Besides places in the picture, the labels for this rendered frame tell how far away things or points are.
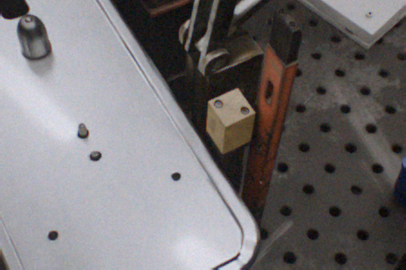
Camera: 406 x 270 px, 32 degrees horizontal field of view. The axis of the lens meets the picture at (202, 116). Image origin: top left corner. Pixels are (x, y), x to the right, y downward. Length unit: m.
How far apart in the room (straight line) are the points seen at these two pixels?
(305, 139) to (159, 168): 0.43
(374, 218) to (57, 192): 0.51
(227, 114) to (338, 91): 0.51
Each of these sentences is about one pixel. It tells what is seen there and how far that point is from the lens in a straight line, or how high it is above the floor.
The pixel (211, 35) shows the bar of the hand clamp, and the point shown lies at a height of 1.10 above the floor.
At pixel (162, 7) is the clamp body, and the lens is 0.89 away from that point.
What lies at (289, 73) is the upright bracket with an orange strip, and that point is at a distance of 0.60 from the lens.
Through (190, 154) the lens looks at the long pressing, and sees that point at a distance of 0.72.
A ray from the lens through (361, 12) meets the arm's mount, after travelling 1.21.
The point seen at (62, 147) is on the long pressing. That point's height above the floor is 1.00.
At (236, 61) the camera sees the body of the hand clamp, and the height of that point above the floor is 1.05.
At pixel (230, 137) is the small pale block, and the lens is 0.68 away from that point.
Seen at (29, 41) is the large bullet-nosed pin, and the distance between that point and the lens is 0.78.
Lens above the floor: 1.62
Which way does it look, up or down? 57 degrees down
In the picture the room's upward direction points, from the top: 3 degrees clockwise
